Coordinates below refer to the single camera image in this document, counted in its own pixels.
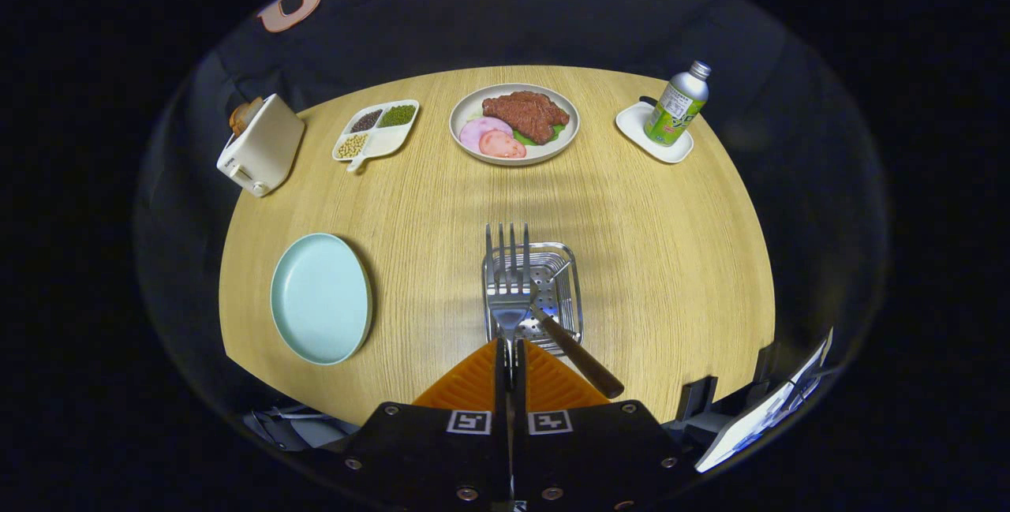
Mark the brown toast slice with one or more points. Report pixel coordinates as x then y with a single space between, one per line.
246 113

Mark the brown steak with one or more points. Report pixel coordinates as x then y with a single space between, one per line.
525 113

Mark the white toaster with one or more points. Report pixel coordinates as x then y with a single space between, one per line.
264 149

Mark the pile of dark red beans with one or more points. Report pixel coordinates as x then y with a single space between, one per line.
366 120

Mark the salmon pink ham slice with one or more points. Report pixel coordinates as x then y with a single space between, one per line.
503 146

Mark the dark grey object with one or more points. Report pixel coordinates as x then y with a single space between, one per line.
304 427

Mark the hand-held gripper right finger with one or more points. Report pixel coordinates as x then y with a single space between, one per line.
521 401

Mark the pale pink ham slice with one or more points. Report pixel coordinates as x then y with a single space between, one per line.
477 129

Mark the small white square coaster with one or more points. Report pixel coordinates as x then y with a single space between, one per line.
639 133

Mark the white flat panel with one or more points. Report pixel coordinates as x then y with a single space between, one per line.
757 417

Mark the beige round dinner plate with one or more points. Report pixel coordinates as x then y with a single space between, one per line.
465 106

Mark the black backdrop cloth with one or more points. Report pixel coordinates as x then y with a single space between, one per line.
473 23

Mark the green lettuce leaf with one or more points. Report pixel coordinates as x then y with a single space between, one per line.
557 134

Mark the green label metal bottle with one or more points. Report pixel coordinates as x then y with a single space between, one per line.
675 110

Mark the white divided dish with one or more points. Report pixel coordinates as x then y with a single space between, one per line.
388 141

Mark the pile of yellow soybeans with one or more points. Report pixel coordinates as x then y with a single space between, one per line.
352 146

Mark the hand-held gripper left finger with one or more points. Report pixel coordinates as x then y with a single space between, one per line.
500 401

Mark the light green round plate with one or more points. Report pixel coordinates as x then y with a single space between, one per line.
319 299

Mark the pile of green beans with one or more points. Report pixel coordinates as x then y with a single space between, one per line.
398 115

